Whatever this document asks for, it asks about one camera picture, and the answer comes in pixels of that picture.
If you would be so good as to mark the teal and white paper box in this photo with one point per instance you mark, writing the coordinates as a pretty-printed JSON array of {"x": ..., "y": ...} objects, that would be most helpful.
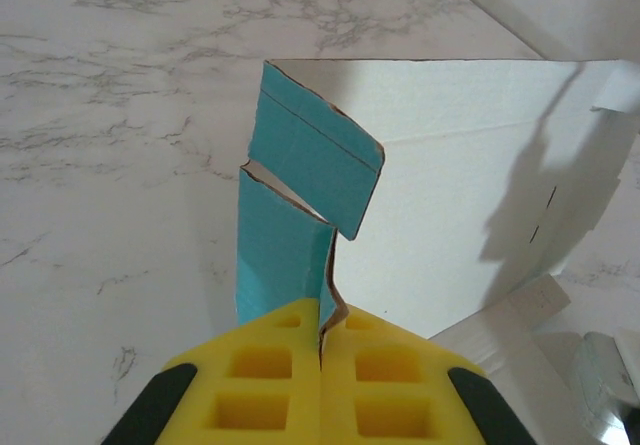
[{"x": 450, "y": 190}]

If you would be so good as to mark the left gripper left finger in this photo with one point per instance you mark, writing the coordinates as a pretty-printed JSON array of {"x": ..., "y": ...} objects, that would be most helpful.
[{"x": 305, "y": 395}]

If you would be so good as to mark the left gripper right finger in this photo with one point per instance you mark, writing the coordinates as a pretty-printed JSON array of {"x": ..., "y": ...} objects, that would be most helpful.
[{"x": 340, "y": 395}]

